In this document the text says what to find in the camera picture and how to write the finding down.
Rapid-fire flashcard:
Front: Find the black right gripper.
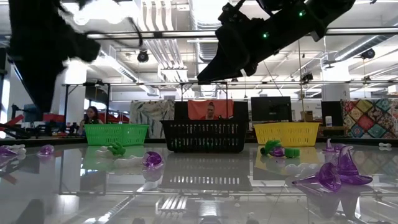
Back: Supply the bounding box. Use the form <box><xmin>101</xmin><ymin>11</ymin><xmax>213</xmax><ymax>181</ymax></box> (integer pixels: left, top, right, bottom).
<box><xmin>197</xmin><ymin>2</ymin><xmax>299</xmax><ymax>85</ymax></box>

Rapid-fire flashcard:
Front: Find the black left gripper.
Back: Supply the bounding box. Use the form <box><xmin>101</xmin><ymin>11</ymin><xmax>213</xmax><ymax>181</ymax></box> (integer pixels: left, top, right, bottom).
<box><xmin>8</xmin><ymin>12</ymin><xmax>101</xmax><ymax>112</ymax></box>

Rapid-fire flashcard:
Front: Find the green plastic toy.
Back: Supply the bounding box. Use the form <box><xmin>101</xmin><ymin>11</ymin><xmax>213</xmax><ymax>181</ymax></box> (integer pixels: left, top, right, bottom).
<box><xmin>284</xmin><ymin>147</ymin><xmax>301</xmax><ymax>159</ymax></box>
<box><xmin>108</xmin><ymin>142</ymin><xmax>127</xmax><ymax>156</ymax></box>
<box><xmin>260</xmin><ymin>139</ymin><xmax>282</xmax><ymax>156</ymax></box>

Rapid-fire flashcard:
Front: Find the dark monitor on stand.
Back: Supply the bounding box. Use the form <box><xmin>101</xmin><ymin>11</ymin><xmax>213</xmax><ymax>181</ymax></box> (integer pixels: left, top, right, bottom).
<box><xmin>22</xmin><ymin>103</ymin><xmax>44</xmax><ymax>123</ymax></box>

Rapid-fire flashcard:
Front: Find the red equipment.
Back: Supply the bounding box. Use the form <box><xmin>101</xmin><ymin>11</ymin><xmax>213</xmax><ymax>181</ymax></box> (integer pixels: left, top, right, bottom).
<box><xmin>42</xmin><ymin>113</ymin><xmax>66</xmax><ymax>123</ymax></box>

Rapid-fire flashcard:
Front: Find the black panel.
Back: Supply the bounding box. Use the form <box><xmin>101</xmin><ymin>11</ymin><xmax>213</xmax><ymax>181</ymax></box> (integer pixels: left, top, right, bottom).
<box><xmin>233</xmin><ymin>101</ymin><xmax>249</xmax><ymax>121</ymax></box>
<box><xmin>174</xmin><ymin>101</ymin><xmax>189</xmax><ymax>121</ymax></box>

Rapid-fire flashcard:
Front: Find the orange cloth backdrop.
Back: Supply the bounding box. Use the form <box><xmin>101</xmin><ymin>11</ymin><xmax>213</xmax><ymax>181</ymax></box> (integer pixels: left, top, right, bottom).
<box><xmin>187</xmin><ymin>99</ymin><xmax>234</xmax><ymax>121</ymax></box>

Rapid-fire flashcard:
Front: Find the red bar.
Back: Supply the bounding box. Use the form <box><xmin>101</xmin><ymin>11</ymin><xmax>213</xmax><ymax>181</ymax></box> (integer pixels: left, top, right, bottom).
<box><xmin>0</xmin><ymin>114</ymin><xmax>24</xmax><ymax>128</ymax></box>

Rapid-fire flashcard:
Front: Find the white ceiling light fixture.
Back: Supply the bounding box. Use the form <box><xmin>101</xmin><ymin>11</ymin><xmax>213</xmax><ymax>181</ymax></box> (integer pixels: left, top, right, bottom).
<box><xmin>157</xmin><ymin>67</ymin><xmax>190</xmax><ymax>83</ymax></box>

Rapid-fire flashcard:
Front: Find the person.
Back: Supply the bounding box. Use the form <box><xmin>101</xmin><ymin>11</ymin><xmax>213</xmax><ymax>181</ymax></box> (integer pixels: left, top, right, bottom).
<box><xmin>78</xmin><ymin>105</ymin><xmax>104</xmax><ymax>137</ymax></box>

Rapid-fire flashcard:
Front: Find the wide black monitor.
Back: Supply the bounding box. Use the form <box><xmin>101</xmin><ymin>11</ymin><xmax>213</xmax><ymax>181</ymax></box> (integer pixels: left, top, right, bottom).
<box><xmin>251</xmin><ymin>96</ymin><xmax>292</xmax><ymax>122</ymax></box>

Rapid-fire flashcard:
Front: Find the black plastic basket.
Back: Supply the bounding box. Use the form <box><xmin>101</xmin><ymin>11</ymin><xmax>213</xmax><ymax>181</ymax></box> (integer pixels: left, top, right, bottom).
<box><xmin>160</xmin><ymin>119</ymin><xmax>250</xmax><ymax>154</ymax></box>

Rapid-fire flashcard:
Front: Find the leaf print cloth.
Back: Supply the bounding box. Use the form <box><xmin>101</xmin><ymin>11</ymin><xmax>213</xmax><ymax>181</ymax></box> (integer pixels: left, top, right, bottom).
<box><xmin>129</xmin><ymin>100</ymin><xmax>175</xmax><ymax>139</ymax></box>

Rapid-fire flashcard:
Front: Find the yellow plastic basket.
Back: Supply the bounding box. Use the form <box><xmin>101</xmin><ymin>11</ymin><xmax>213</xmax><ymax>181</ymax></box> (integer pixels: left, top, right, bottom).
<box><xmin>253</xmin><ymin>121</ymin><xmax>321</xmax><ymax>147</ymax></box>

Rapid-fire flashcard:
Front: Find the green plastic basket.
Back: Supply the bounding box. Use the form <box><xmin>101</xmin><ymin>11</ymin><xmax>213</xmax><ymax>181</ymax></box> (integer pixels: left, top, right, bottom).
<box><xmin>83</xmin><ymin>123</ymin><xmax>150</xmax><ymax>146</ymax></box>

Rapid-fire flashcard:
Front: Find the narrow black monitor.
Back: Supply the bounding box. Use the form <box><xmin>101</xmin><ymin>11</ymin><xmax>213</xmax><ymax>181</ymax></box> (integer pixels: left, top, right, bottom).
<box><xmin>321</xmin><ymin>101</ymin><xmax>344</xmax><ymax>127</ymax></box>

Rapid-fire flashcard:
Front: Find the colourful patchwork quilt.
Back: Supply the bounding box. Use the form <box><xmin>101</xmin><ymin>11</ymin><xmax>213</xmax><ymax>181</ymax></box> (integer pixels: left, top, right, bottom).
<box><xmin>341</xmin><ymin>98</ymin><xmax>398</xmax><ymax>139</ymax></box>

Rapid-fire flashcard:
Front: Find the overhead frame bar with lights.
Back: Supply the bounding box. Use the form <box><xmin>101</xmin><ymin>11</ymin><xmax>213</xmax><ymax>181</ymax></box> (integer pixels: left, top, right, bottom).
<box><xmin>85</xmin><ymin>28</ymin><xmax>398</xmax><ymax>40</ymax></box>

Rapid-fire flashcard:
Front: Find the black background rig frame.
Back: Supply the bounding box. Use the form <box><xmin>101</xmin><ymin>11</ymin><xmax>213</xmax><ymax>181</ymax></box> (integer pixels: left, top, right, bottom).
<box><xmin>62</xmin><ymin>80</ymin><xmax>398</xmax><ymax>138</ymax></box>

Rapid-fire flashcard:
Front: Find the black metal table frame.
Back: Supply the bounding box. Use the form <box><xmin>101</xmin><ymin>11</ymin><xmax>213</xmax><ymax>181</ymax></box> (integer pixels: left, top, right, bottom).
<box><xmin>0</xmin><ymin>136</ymin><xmax>398</xmax><ymax>147</ymax></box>

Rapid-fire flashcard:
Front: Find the silver slanted ventilation duct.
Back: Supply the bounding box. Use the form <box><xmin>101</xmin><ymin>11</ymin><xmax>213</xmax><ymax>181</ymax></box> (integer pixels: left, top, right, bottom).
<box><xmin>334</xmin><ymin>33</ymin><xmax>398</xmax><ymax>62</ymax></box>

